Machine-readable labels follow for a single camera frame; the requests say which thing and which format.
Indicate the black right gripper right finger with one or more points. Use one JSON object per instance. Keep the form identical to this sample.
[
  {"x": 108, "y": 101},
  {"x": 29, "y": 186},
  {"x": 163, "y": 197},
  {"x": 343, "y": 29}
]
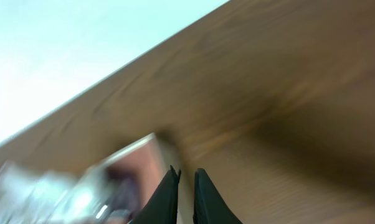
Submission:
[{"x": 209, "y": 206}]

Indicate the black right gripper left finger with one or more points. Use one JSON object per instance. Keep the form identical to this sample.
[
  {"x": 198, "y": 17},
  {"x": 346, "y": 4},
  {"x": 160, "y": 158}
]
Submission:
[{"x": 162, "y": 207}]

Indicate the white cream tube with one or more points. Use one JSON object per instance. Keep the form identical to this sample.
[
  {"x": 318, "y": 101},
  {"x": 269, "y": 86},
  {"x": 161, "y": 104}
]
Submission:
[{"x": 28, "y": 196}]

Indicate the clear spray bottle blue liquid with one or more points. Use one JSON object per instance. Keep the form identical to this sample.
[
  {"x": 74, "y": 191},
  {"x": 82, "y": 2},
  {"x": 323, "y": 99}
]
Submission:
[{"x": 103, "y": 195}]

